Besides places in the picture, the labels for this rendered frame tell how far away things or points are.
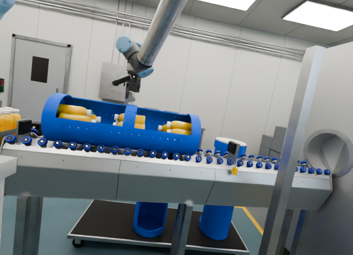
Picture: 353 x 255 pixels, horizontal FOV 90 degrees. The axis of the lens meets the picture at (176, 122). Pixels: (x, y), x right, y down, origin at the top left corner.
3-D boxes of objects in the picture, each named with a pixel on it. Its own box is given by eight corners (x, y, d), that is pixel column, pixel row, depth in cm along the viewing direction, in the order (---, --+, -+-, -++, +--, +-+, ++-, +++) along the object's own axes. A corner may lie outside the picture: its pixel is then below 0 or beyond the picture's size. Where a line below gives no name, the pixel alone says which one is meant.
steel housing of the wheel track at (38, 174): (325, 216, 136) (336, 174, 132) (-7, 203, 91) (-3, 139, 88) (293, 196, 164) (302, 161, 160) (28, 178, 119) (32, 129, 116)
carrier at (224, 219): (227, 224, 182) (200, 216, 189) (245, 142, 173) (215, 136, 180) (228, 244, 154) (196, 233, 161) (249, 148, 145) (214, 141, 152)
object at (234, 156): (236, 165, 126) (240, 144, 124) (230, 164, 125) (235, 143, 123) (229, 160, 135) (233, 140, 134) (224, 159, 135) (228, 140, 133)
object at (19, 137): (20, 142, 98) (21, 120, 97) (14, 142, 98) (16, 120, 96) (31, 139, 108) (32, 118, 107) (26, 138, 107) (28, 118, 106)
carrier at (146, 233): (128, 219, 165) (139, 242, 141) (142, 128, 156) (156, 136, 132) (155, 213, 180) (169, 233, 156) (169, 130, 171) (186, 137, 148)
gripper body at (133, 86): (138, 93, 108) (141, 73, 107) (124, 90, 106) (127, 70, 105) (138, 93, 115) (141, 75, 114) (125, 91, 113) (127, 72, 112)
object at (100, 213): (246, 267, 152) (249, 251, 150) (65, 252, 138) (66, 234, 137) (225, 225, 203) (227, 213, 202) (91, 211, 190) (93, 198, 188)
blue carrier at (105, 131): (195, 163, 111) (205, 119, 106) (38, 147, 93) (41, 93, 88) (185, 147, 138) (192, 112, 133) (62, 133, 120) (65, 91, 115)
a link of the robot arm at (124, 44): (136, 47, 89) (145, 54, 102) (124, 29, 90) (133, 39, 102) (123, 59, 91) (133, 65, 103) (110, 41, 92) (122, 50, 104)
